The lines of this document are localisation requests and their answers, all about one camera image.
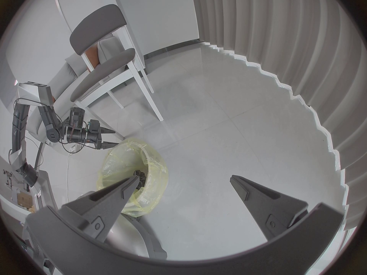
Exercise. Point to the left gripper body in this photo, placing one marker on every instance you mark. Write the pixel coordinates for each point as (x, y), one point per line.
(83, 136)

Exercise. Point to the white chair grey seat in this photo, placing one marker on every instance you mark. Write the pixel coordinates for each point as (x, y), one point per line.
(97, 19)

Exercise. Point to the black plastic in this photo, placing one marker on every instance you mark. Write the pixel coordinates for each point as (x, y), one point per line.
(141, 178)

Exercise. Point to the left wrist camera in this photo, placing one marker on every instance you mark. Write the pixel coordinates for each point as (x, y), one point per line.
(94, 125)

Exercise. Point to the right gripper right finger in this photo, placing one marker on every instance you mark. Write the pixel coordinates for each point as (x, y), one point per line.
(272, 213)

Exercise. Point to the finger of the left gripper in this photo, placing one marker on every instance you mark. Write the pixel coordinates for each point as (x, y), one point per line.
(105, 131)
(106, 145)

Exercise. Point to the orange cushion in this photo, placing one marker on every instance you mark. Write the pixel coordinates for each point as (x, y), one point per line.
(93, 57)

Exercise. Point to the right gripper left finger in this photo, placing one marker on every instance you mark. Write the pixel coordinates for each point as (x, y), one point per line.
(97, 210)

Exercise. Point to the white curtain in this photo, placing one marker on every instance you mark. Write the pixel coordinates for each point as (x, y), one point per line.
(286, 24)

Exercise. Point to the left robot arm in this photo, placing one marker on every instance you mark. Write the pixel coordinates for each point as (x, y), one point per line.
(17, 130)

